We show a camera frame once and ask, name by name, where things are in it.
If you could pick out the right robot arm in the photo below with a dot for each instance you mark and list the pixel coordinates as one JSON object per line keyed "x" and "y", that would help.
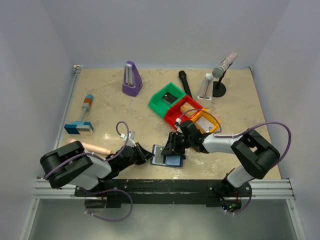
{"x": 255, "y": 154}

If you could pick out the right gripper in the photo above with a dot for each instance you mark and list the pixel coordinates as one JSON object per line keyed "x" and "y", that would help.
{"x": 173, "y": 143}

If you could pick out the pink cylinder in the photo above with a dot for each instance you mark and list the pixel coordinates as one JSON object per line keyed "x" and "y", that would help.
{"x": 96, "y": 149}

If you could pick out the blue card holder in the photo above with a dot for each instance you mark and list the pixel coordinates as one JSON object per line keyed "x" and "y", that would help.
{"x": 167, "y": 161}

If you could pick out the silver microphone on stand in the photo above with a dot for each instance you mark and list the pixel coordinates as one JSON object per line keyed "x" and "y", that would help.
{"x": 225, "y": 64}

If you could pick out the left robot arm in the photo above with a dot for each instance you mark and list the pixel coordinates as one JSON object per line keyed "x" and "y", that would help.
{"x": 73, "y": 164}

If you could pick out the clear metronome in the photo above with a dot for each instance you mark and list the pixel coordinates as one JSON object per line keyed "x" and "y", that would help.
{"x": 205, "y": 92}

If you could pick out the tan card in red bin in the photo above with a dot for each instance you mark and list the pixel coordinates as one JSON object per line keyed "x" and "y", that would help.
{"x": 188, "y": 110}

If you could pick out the black microphone stand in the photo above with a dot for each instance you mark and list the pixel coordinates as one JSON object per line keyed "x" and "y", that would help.
{"x": 219, "y": 88}

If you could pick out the cards in orange bin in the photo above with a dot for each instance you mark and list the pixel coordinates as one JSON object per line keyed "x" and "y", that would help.
{"x": 205, "y": 124}

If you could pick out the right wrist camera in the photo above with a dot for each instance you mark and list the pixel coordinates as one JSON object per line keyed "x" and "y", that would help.
{"x": 177, "y": 123}

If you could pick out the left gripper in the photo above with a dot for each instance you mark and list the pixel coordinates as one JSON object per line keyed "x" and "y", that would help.
{"x": 139, "y": 155}

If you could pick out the orange bin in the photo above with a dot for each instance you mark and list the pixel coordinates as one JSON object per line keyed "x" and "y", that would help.
{"x": 204, "y": 113}

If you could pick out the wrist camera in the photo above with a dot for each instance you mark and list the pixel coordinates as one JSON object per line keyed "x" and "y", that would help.
{"x": 129, "y": 139}
{"x": 177, "y": 123}

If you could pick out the black microphone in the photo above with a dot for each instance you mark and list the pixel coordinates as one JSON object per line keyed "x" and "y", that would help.
{"x": 183, "y": 78}

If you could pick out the purple metronome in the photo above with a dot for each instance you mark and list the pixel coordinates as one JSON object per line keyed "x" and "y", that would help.
{"x": 132, "y": 81}

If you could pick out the red bin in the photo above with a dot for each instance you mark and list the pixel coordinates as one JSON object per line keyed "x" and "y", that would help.
{"x": 174, "y": 111}

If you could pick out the black card in green bin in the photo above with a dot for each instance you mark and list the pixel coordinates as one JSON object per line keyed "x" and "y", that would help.
{"x": 169, "y": 98}

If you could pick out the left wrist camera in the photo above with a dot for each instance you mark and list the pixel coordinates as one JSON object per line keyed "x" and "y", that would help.
{"x": 129, "y": 139}

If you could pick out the green bin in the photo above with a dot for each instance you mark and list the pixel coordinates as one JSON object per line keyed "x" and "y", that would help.
{"x": 160, "y": 107}

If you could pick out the black VIP credit card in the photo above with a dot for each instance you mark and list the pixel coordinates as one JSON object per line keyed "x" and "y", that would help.
{"x": 157, "y": 150}

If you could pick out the blue grey toy tool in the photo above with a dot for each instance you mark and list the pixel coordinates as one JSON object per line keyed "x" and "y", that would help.
{"x": 81, "y": 127}

